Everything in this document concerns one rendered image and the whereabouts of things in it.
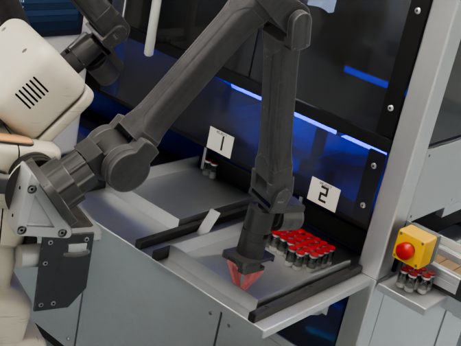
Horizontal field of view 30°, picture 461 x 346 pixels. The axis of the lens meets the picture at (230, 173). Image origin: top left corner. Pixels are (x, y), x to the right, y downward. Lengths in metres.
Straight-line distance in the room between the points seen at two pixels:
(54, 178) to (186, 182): 0.94
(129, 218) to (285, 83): 0.67
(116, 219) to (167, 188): 0.25
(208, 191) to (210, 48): 0.90
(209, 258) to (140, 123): 0.60
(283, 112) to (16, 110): 0.48
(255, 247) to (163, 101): 0.45
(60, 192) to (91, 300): 1.40
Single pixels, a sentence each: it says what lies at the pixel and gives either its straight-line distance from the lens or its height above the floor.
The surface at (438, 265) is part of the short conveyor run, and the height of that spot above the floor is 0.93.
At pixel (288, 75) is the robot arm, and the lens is 1.56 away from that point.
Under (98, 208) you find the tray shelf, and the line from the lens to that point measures 2.10.
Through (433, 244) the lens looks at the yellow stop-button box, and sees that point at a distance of 1.98.
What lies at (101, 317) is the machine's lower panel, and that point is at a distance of 2.77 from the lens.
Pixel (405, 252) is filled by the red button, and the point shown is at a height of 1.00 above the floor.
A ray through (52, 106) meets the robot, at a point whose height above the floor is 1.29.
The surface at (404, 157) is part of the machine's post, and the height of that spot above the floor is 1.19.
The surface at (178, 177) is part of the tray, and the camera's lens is 2.34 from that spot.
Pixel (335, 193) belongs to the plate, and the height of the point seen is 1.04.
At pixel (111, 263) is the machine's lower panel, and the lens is 2.67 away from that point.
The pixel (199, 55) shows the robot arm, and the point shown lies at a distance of 1.43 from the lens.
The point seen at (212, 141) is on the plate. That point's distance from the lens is 2.27.
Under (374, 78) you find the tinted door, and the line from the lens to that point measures 1.96.
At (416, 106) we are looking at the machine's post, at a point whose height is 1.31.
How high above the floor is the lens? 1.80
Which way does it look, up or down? 22 degrees down
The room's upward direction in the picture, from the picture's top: 12 degrees clockwise
